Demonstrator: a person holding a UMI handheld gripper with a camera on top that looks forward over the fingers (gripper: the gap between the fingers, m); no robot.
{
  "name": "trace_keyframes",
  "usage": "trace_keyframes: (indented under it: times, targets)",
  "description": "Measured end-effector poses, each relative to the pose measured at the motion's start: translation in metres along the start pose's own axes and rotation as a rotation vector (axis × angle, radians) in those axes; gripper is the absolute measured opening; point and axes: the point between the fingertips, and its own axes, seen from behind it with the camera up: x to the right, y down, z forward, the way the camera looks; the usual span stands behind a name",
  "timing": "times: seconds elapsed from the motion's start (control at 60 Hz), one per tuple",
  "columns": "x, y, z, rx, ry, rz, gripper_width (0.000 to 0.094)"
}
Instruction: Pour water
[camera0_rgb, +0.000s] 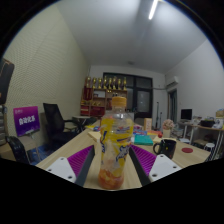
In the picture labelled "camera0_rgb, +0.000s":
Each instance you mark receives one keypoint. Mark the black flat panel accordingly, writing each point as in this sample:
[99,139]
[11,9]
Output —
[6,80]

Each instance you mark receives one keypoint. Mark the pink flower bouquet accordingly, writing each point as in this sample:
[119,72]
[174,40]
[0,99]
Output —
[168,124]

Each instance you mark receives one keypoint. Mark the black computer monitor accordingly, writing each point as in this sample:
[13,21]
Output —
[186,114]

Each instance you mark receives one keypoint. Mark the yellow-labelled orange drink bottle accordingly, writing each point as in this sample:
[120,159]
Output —
[115,133]

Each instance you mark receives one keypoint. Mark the yellow paper pad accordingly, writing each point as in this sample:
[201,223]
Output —
[94,135]

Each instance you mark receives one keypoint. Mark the dark glass door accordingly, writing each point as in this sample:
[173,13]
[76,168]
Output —
[143,96]

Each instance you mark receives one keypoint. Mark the white-legged side desk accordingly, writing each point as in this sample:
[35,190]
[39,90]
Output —
[206,128]

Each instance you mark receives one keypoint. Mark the teal book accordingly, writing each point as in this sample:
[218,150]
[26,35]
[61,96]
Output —
[143,140]

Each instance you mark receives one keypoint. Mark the wooden shelf unit with trophies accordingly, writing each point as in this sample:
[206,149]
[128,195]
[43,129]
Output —
[96,101]

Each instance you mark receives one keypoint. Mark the black office chair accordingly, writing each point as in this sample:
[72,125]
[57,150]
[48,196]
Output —
[53,123]

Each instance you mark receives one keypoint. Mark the small round table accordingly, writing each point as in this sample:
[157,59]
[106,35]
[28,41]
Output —
[81,117]

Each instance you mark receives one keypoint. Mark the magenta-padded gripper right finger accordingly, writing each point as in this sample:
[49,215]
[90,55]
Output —
[163,166]

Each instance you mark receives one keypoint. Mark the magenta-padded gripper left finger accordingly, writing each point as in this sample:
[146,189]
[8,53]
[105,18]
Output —
[61,168]

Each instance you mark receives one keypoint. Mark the white wall air conditioner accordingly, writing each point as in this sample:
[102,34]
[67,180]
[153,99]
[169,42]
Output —
[172,82]

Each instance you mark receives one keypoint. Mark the purple sign board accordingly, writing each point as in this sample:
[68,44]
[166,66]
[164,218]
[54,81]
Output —
[26,120]

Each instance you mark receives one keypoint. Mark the black mug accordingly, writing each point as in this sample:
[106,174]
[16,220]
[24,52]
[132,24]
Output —
[168,148]

